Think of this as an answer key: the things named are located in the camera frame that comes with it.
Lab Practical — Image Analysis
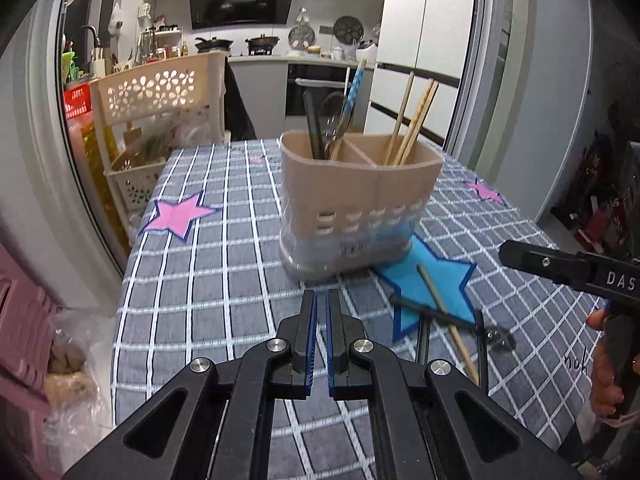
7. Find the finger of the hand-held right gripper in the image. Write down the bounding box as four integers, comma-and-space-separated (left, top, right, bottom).
498, 239, 597, 292

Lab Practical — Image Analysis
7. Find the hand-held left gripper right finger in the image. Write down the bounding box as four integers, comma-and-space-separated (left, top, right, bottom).
326, 289, 581, 480

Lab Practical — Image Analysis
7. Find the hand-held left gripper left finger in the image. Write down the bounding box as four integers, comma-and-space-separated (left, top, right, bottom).
62, 289, 318, 480

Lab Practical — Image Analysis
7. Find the black slim utensil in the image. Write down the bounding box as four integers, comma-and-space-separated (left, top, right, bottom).
416, 317, 433, 365

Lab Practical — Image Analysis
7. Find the light wooden chopstick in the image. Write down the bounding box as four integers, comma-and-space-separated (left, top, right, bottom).
385, 71, 416, 166
416, 264, 481, 387

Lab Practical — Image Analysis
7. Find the black handled utensil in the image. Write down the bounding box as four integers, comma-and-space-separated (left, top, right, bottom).
476, 309, 491, 392

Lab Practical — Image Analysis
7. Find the beige plastic utensil holder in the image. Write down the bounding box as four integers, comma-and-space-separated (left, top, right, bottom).
278, 130, 446, 281

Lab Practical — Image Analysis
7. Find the brown wooden chopstick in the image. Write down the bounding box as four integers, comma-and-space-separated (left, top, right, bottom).
394, 78, 436, 166
400, 81, 441, 167

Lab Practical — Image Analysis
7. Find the clear plastic spoon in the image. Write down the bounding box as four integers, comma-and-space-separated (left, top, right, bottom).
320, 91, 353, 158

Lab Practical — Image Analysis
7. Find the dark grey handled utensil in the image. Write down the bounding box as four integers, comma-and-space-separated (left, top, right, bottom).
302, 91, 326, 160

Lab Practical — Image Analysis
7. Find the blue patterned chopstick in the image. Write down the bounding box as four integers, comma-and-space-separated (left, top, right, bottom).
327, 59, 368, 161

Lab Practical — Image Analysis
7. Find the person's right hand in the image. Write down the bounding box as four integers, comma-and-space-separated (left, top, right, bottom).
586, 309, 640, 418

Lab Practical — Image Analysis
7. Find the dark red floor clutter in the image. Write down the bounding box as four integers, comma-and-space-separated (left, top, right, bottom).
550, 105, 636, 256

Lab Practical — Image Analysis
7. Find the checked star tablecloth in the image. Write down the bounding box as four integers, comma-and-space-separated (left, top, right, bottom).
110, 137, 618, 480

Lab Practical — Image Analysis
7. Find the black built-in oven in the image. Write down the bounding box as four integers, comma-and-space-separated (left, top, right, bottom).
286, 62, 373, 133

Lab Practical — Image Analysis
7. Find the clear plastic bag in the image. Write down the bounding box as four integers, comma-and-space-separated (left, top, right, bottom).
42, 310, 116, 461

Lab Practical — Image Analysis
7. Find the white refrigerator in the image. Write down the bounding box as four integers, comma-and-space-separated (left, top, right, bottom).
365, 0, 493, 153

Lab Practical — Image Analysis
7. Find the pink plastic stool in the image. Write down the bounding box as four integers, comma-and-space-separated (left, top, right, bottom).
0, 245, 66, 461

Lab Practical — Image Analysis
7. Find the beige flower-cutout basket trolley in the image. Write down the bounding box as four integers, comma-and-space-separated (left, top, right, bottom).
90, 52, 231, 231

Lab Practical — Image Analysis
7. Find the black wok with lid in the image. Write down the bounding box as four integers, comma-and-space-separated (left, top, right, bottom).
245, 34, 281, 55

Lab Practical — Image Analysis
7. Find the round grey steamer plate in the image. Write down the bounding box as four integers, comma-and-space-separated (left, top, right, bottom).
287, 25, 316, 51

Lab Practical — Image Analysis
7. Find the red plastic crate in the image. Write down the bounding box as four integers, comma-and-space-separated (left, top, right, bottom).
64, 84, 93, 120

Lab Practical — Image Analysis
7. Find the black range hood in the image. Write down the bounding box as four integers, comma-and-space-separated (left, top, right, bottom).
188, 0, 297, 30

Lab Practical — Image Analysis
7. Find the round dark wall rack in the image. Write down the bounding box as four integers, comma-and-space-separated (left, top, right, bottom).
333, 16, 362, 43

